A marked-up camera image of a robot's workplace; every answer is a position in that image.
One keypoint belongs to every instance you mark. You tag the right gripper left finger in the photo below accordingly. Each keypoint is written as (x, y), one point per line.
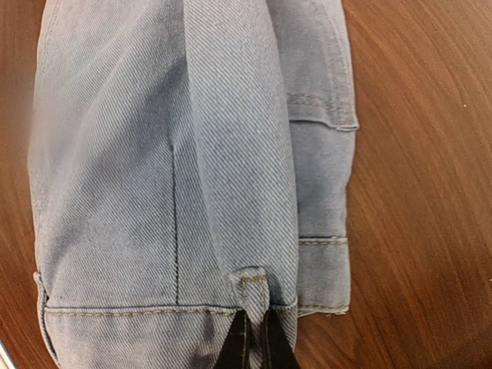
(235, 350)

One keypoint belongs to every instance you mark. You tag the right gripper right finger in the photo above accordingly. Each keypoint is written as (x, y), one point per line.
(277, 352)

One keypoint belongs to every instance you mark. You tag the light blue denim skirt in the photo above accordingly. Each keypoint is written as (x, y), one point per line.
(188, 160)

